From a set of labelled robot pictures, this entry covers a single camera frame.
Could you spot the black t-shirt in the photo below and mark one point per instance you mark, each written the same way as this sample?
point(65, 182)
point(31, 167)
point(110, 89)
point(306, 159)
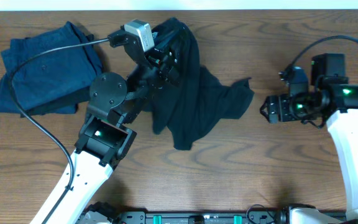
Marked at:
point(192, 109)

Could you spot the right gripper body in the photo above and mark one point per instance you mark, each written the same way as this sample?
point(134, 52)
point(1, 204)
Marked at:
point(272, 109)

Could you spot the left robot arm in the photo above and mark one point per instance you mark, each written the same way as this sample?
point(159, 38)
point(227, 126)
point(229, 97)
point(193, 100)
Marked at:
point(104, 139)

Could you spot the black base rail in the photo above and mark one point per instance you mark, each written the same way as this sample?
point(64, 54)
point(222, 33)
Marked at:
point(222, 217)

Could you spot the folded blue garment bottom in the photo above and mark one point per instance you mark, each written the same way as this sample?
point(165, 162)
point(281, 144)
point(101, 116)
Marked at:
point(36, 90)

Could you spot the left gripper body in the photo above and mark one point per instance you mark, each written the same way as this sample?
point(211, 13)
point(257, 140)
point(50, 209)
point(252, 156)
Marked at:
point(169, 58)

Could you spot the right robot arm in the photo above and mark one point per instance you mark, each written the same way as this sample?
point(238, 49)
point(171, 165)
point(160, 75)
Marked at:
point(328, 96)

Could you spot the folded blue shorts top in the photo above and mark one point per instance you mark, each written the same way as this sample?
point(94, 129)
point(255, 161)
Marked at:
point(22, 49)

